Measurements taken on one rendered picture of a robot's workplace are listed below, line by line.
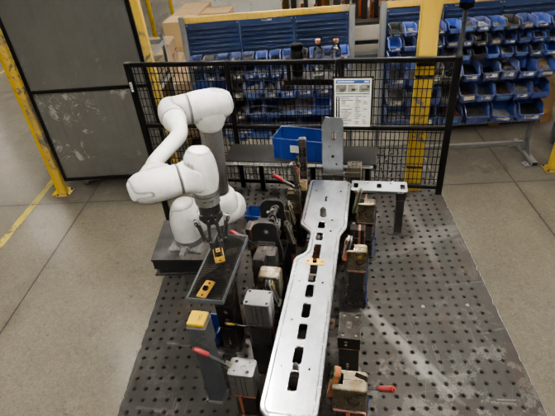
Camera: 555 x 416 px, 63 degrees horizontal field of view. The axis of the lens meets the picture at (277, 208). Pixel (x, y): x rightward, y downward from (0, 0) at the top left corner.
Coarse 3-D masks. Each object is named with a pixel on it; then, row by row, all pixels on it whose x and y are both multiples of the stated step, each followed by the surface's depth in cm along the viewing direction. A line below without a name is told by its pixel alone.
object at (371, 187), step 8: (352, 184) 241; (360, 184) 240; (368, 184) 240; (376, 184) 239; (384, 184) 238; (392, 184) 238; (400, 184) 237; (368, 192) 235; (376, 192) 234; (384, 192) 233; (392, 192) 232; (400, 192) 232
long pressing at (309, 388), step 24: (312, 192) 237; (336, 192) 236; (312, 216) 220; (336, 216) 219; (312, 240) 205; (336, 240) 204; (336, 264) 192; (288, 288) 181; (288, 312) 172; (312, 312) 171; (288, 336) 163; (312, 336) 162; (288, 360) 154; (312, 360) 154; (264, 384) 147; (312, 384) 146; (264, 408) 140; (288, 408) 140; (312, 408) 139
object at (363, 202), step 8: (360, 200) 222; (368, 200) 220; (360, 208) 219; (368, 208) 218; (376, 208) 223; (360, 216) 222; (368, 216) 222; (360, 224) 225; (368, 224) 224; (368, 232) 228; (368, 240) 231; (368, 248) 233; (368, 256) 236
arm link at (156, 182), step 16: (176, 112) 180; (176, 128) 171; (160, 144) 162; (176, 144) 165; (160, 160) 156; (144, 176) 140; (160, 176) 140; (176, 176) 142; (144, 192) 139; (160, 192) 141; (176, 192) 143
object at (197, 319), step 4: (192, 312) 154; (196, 312) 154; (200, 312) 154; (204, 312) 154; (192, 316) 153; (196, 316) 153; (200, 316) 152; (204, 316) 152; (188, 320) 151; (192, 320) 151; (196, 320) 151; (200, 320) 151; (204, 320) 151; (188, 324) 150; (192, 324) 150; (196, 324) 150; (200, 324) 150
